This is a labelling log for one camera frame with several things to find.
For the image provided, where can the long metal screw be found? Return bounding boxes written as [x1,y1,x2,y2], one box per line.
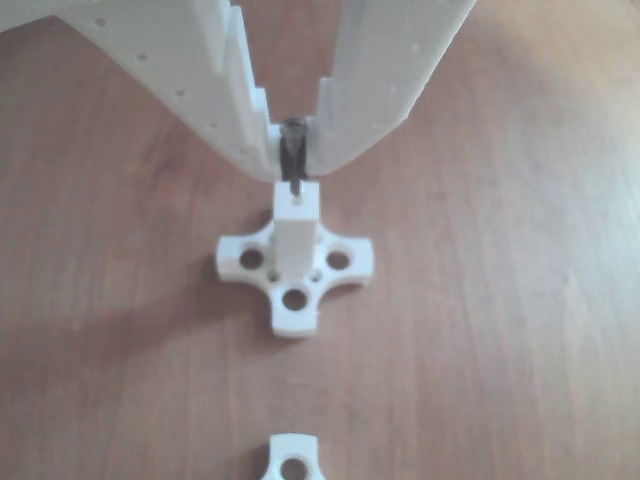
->
[282,117,309,201]

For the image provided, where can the white cross-base post stand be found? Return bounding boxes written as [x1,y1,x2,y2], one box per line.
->
[215,180,378,339]
[261,433,326,480]

